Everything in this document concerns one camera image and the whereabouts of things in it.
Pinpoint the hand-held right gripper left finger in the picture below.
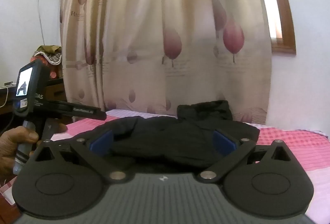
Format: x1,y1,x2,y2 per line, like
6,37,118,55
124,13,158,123
32,129,127,184

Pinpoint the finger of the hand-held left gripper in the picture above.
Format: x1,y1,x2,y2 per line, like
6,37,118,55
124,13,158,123
92,108,108,121

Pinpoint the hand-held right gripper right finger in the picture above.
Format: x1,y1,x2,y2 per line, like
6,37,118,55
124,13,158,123
198,129,293,184

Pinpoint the black padded jacket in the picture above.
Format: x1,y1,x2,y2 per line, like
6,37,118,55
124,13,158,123
89,100,260,169

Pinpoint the person's left hand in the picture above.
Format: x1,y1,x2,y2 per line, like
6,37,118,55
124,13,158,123
0,126,40,185

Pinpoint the pile of patterned cloth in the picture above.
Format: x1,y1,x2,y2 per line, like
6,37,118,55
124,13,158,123
33,45,63,81

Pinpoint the pink and purple checked bedsheet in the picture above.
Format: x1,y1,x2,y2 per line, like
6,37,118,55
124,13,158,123
0,108,330,224

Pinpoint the cream curtain with pink print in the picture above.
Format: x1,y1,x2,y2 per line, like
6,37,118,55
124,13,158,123
59,0,274,123

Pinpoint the white cable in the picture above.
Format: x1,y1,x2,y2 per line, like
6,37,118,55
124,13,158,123
0,85,14,109

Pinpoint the thin wall cable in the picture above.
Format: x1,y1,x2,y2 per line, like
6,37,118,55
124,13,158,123
29,0,50,47

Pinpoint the wooden window frame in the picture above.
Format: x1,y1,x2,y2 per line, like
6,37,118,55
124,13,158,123
262,0,296,55

